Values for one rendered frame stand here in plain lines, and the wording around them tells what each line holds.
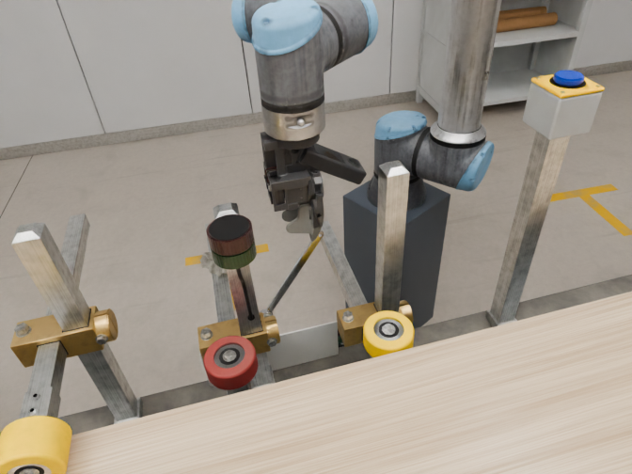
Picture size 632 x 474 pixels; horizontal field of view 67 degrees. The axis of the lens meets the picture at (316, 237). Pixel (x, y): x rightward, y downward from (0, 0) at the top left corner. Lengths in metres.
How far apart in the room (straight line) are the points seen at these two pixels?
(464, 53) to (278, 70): 0.70
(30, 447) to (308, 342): 0.49
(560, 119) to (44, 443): 0.79
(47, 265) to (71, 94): 2.85
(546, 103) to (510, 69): 3.23
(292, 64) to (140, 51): 2.75
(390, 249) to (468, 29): 0.64
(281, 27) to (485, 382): 0.55
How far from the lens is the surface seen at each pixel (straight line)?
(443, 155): 1.37
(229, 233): 0.63
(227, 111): 3.48
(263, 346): 0.86
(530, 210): 0.88
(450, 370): 0.75
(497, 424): 0.72
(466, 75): 1.28
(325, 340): 0.96
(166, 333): 2.08
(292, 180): 0.73
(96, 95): 3.50
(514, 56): 4.00
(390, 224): 0.75
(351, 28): 0.73
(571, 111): 0.79
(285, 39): 0.64
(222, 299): 0.92
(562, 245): 2.51
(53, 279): 0.74
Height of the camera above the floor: 1.50
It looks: 39 degrees down
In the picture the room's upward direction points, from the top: 4 degrees counter-clockwise
